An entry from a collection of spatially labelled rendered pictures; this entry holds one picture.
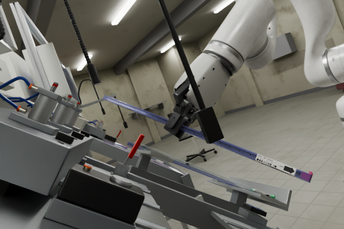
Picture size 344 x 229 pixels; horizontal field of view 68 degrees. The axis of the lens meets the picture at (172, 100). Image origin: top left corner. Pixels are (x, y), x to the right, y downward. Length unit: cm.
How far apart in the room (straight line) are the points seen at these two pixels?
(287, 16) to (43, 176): 856
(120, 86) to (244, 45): 945
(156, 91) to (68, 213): 1034
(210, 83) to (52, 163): 34
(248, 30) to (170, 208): 44
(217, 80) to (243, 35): 10
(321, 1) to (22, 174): 86
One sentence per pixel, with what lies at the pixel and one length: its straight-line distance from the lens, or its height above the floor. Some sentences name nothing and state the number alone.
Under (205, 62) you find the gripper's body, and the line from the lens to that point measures 50.
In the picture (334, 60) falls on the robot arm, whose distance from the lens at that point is 95.
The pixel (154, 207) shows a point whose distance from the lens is 45.
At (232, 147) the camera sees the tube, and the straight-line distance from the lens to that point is 46.
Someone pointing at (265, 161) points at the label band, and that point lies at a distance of 44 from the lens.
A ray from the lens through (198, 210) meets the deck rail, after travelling 69.
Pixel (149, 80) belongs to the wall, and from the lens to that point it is 1055.
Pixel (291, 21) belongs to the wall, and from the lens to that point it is 866.
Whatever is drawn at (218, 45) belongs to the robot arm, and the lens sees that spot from 52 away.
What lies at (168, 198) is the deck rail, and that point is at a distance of 66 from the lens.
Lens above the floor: 113
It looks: 1 degrees up
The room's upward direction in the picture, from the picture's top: 21 degrees counter-clockwise
